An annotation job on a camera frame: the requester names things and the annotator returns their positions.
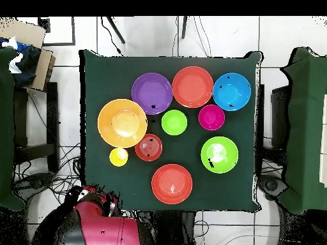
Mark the large red bowl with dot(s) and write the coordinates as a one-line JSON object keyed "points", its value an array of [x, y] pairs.
{"points": [[193, 86], [171, 183]]}

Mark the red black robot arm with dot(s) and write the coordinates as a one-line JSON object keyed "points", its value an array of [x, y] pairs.
{"points": [[102, 229]]}

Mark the small green bowl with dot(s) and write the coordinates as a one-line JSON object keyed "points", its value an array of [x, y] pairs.
{"points": [[174, 122]]}

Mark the small red bowl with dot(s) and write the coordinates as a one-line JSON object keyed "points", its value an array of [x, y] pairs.
{"points": [[149, 149]]}

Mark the large orange bowl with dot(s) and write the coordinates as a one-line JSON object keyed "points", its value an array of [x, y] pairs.
{"points": [[122, 123]]}

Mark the purple bowl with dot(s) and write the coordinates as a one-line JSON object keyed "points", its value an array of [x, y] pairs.
{"points": [[152, 93]]}

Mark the yellow cup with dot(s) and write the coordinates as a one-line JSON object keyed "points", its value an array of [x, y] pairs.
{"points": [[118, 157]]}

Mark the pink bowl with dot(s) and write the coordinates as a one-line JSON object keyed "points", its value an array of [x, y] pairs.
{"points": [[211, 117]]}

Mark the large green bowl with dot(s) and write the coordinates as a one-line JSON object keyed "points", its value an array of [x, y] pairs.
{"points": [[219, 155]]}

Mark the dark green table cloth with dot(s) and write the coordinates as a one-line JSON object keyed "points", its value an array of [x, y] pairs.
{"points": [[115, 178]]}

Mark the blue bowl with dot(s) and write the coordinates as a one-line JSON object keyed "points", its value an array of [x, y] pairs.
{"points": [[232, 92]]}

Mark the black tripod leg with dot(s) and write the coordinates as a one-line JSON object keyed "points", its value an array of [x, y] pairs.
{"points": [[184, 26], [116, 30]]}

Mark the black box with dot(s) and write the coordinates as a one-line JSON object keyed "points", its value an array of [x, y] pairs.
{"points": [[279, 114]]}

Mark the green cloth covered table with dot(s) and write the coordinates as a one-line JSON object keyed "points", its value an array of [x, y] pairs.
{"points": [[6, 127], [304, 127]]}

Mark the blue cloth bag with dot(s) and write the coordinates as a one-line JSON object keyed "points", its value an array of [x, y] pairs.
{"points": [[28, 63]]}

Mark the white board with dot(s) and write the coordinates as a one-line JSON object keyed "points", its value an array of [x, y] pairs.
{"points": [[324, 140]]}

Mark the brown cardboard box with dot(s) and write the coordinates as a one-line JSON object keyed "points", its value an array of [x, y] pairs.
{"points": [[25, 32]]}

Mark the black stool frame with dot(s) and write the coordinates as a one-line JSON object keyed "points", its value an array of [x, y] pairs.
{"points": [[52, 114]]}

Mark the black floor frame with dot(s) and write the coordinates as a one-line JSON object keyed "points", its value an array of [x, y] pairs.
{"points": [[73, 30]]}

